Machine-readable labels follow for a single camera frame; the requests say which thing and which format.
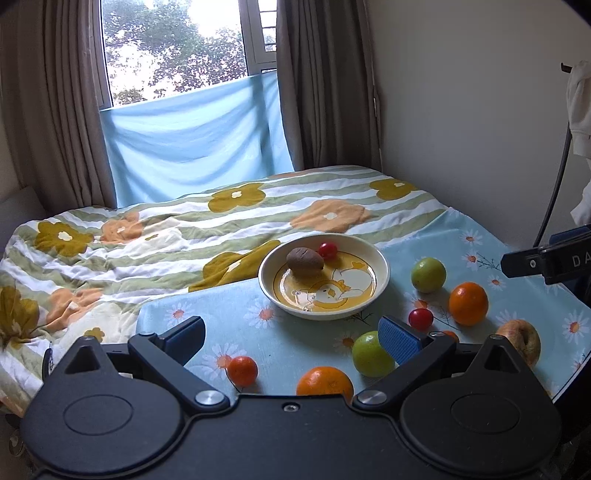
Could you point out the window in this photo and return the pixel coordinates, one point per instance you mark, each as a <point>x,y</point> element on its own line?
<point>175,46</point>

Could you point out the light blue daisy tablecloth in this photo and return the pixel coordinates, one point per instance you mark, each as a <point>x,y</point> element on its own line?
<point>286,341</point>

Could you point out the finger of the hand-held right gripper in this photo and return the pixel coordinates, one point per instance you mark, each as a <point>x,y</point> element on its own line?
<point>526,263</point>
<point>570,236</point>

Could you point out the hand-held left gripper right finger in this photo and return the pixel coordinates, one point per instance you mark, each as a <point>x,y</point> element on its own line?
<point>397,342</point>

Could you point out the brown kiwi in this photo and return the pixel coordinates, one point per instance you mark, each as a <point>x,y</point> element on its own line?
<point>304,262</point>

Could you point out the wrinkled yellow-red apple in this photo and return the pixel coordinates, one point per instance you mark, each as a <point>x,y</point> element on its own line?
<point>521,339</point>

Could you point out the striped floral blanket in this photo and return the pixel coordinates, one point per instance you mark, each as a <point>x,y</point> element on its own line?
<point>138,258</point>

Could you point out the white hanging garment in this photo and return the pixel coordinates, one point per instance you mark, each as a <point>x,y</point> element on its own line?
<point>581,101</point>

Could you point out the green apple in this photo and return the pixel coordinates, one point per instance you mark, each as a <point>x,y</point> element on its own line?
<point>368,355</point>
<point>428,275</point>

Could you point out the black wall hook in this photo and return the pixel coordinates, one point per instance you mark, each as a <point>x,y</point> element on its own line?
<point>566,68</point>

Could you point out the small tangerine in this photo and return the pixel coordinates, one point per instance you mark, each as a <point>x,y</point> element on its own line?
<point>242,371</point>
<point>451,336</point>

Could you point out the orange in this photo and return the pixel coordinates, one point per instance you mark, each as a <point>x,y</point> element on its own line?
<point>468,304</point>
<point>324,382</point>

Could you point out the red cherry tomato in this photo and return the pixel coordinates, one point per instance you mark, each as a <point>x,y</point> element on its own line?
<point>420,319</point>
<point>328,250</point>

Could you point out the cream plate with duck print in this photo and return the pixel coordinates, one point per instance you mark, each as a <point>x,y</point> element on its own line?
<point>323,295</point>

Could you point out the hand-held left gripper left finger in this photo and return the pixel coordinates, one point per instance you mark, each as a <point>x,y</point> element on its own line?
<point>184,338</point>

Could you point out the light blue window cloth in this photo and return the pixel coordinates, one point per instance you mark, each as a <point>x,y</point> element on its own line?
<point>194,143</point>

